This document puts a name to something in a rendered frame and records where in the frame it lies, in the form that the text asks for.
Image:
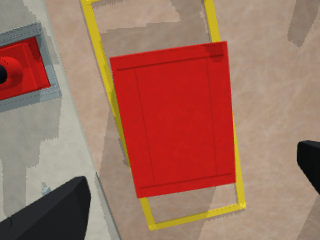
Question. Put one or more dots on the yellow rectangular frame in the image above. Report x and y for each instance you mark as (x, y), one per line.
(111, 92)

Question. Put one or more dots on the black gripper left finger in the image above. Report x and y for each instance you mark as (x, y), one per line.
(60, 215)

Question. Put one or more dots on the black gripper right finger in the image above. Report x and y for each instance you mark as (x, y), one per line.
(308, 158)

